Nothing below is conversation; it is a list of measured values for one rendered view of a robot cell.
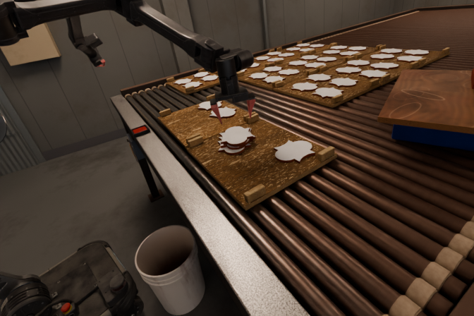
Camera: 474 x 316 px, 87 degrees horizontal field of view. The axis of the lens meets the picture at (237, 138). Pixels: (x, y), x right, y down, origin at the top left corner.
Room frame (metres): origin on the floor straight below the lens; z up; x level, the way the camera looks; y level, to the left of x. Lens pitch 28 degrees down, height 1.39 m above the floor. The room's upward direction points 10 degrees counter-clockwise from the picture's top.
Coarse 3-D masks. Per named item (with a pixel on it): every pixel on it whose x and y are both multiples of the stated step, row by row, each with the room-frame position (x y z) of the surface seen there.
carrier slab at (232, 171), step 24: (264, 120) 0.97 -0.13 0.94; (216, 144) 0.83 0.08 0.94; (264, 144) 0.77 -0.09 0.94; (312, 144) 0.71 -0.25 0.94; (216, 168) 0.67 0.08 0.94; (240, 168) 0.65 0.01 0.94; (264, 168) 0.62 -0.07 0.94; (288, 168) 0.60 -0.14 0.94; (312, 168) 0.59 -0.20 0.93; (240, 192) 0.53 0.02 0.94
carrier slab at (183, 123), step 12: (192, 108) 1.26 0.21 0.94; (168, 120) 1.15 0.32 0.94; (180, 120) 1.12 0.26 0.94; (192, 120) 1.10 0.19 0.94; (204, 120) 1.07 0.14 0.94; (216, 120) 1.05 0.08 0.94; (228, 120) 1.03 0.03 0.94; (240, 120) 1.01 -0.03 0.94; (180, 132) 0.99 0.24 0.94; (192, 132) 0.97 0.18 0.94; (204, 132) 0.95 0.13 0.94; (216, 132) 0.93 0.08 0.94
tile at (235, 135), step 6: (234, 126) 0.87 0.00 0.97; (240, 126) 0.86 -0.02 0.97; (228, 132) 0.83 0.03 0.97; (234, 132) 0.82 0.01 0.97; (240, 132) 0.81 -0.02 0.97; (246, 132) 0.81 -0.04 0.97; (228, 138) 0.78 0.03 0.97; (234, 138) 0.77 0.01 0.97; (240, 138) 0.77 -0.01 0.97; (246, 138) 0.76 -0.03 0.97; (228, 144) 0.76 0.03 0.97; (234, 144) 0.74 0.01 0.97; (240, 144) 0.74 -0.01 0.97
